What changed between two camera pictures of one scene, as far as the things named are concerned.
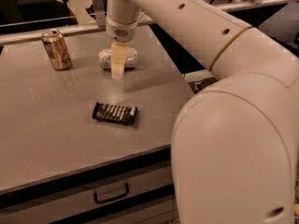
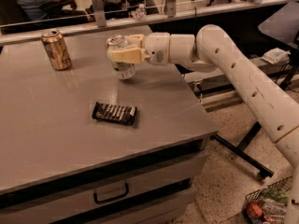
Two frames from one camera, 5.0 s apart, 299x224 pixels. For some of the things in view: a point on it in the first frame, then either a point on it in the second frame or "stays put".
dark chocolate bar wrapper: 121,114 stays put
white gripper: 121,32 to 156,49
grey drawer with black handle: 49,208 stays put
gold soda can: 56,49 stays put
